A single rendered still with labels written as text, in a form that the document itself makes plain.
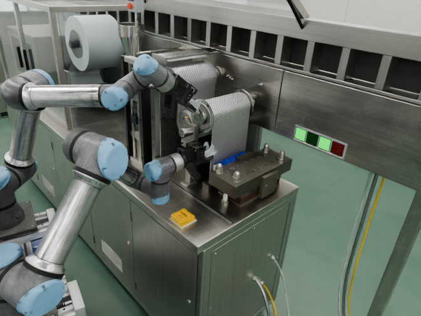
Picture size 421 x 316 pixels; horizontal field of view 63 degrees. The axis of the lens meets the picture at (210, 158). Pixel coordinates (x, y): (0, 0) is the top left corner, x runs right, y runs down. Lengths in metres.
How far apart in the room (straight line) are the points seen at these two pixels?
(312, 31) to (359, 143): 0.48
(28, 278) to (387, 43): 1.33
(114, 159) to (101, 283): 1.51
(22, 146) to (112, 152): 0.64
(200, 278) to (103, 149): 0.70
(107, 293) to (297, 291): 1.22
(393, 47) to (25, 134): 1.41
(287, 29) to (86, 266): 1.94
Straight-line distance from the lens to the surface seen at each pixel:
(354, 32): 1.43
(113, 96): 1.16
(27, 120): 1.54
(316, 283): 2.57
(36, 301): 1.09
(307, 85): 1.53
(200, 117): 1.49
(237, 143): 1.64
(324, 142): 1.54
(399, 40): 1.37
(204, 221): 1.44
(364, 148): 1.47
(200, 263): 1.42
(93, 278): 2.51
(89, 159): 1.05
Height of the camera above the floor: 1.79
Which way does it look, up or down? 28 degrees down
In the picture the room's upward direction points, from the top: 3 degrees clockwise
